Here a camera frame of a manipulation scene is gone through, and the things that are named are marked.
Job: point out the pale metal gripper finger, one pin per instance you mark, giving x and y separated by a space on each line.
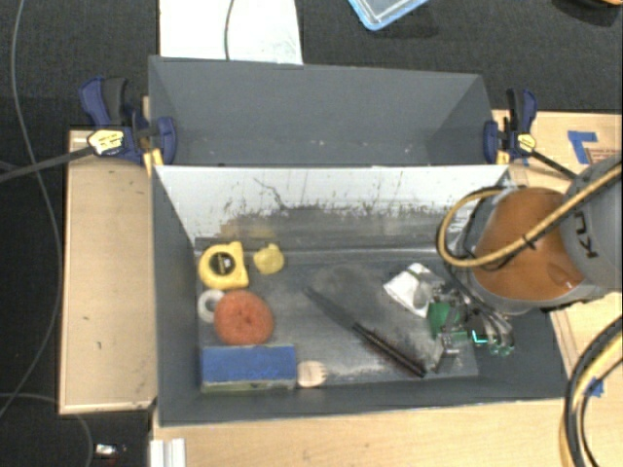
447 350

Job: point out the small pale wooden piece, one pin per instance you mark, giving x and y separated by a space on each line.
310 375

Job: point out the blue sponge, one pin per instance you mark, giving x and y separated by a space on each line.
248 365

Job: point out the small yellow toy fruit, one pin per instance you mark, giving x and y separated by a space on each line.
268 260

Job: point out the orange round scouring pad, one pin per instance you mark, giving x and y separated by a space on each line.
243 316

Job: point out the yellow tape measure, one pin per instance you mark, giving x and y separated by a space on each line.
223 264

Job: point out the white tape roll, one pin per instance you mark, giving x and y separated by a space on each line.
205 305

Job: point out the grey metal bin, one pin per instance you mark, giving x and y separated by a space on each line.
311 115

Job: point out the pale wood board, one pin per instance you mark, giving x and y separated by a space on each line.
109 285

